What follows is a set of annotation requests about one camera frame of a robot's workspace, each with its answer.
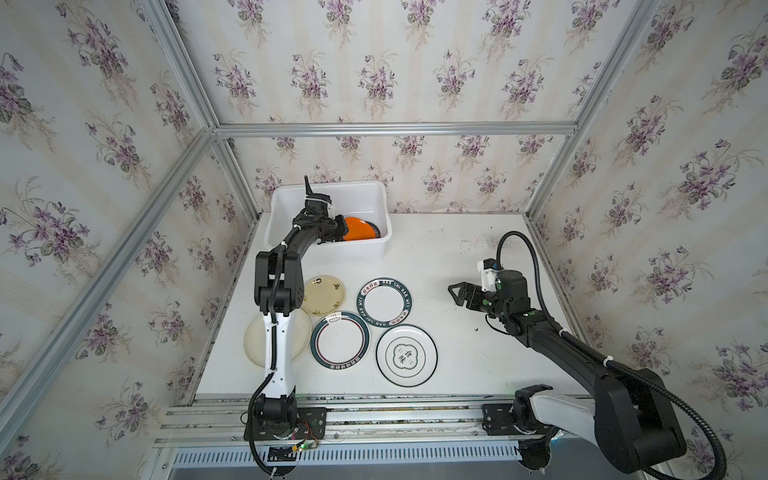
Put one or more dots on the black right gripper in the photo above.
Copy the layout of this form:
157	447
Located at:
477	294

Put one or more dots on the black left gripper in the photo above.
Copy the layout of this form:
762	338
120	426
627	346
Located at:
340	230

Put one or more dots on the orange plastic plate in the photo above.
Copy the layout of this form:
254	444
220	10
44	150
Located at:
359	230

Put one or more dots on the green rim lettered plate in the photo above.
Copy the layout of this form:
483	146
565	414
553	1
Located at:
384	302

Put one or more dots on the white plate black outline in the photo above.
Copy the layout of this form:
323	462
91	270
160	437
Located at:
407	356

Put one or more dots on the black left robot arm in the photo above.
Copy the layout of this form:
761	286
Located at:
278	294

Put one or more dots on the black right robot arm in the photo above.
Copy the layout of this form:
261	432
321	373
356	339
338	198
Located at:
627	415

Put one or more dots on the white plastic bin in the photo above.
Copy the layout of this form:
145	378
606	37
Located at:
365	200

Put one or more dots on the small yellow floral plate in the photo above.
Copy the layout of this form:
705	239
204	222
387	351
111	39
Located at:
323	294

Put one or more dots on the green red rimmed plate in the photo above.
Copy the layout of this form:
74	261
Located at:
340	340

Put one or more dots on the large cream plate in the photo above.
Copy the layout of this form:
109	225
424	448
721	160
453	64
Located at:
254	342

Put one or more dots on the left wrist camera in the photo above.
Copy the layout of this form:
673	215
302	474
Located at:
316	203

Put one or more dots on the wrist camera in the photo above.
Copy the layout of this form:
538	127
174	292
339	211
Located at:
488	270
316	203

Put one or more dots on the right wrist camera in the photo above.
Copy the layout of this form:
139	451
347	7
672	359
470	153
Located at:
488	270

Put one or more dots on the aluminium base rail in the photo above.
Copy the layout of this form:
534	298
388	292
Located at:
378	418

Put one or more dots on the aluminium frame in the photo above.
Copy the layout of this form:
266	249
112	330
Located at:
23	399

